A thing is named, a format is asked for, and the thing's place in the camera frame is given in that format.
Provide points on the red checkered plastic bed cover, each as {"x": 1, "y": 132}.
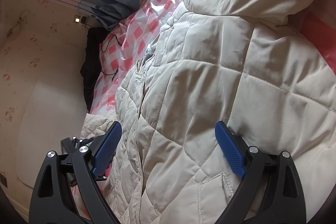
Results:
{"x": 128, "y": 41}

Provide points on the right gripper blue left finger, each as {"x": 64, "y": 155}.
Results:
{"x": 107, "y": 150}

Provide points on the black clothes pile by wall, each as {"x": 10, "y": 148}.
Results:
{"x": 91, "y": 67}

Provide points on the wall power socket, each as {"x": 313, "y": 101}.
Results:
{"x": 82, "y": 19}

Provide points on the cream quilted jacket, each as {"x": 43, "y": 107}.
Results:
{"x": 235, "y": 61}

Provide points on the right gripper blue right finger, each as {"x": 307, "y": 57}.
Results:
{"x": 233, "y": 148}

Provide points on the left blue cartoon curtain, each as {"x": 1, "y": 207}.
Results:
{"x": 109, "y": 12}

